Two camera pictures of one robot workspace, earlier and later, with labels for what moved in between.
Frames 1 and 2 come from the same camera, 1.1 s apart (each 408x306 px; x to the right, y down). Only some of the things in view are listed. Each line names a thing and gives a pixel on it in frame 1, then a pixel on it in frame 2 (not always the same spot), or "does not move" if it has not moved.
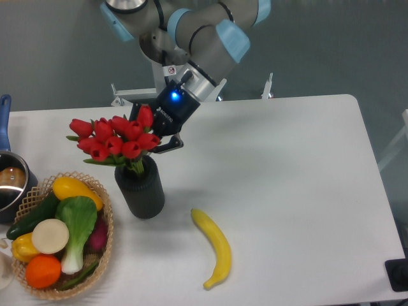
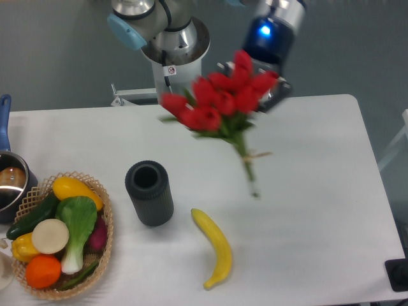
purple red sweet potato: (97, 241) does not move
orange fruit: (43, 271) does not move
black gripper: (174, 108) -> (269, 40)
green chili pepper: (71, 283) does not move
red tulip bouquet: (119, 142) -> (224, 105)
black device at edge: (397, 273) does not move
